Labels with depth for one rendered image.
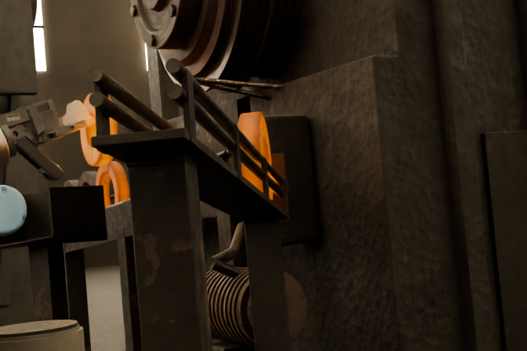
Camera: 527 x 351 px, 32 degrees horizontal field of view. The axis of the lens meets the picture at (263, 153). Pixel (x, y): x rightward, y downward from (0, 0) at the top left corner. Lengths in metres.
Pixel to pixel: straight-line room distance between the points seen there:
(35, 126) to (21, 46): 2.71
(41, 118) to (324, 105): 0.59
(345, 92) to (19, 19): 3.14
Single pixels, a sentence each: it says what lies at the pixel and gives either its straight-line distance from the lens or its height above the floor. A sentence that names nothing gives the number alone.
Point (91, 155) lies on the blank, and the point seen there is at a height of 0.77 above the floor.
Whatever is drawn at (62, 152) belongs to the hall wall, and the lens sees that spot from 12.26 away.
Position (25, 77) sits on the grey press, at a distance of 4.57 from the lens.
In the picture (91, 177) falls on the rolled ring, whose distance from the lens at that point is 2.72.
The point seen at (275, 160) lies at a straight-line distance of 1.50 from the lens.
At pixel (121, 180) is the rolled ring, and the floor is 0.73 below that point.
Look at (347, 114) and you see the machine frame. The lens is 1.63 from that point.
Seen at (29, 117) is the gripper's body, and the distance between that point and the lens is 1.92.
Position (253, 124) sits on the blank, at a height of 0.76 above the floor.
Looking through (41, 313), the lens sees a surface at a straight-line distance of 2.31.
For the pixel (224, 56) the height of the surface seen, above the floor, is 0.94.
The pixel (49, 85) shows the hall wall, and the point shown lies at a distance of 12.32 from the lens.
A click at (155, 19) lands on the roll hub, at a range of 1.96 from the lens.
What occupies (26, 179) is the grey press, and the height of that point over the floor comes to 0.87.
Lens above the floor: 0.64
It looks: 3 degrees up
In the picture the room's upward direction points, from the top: 5 degrees counter-clockwise
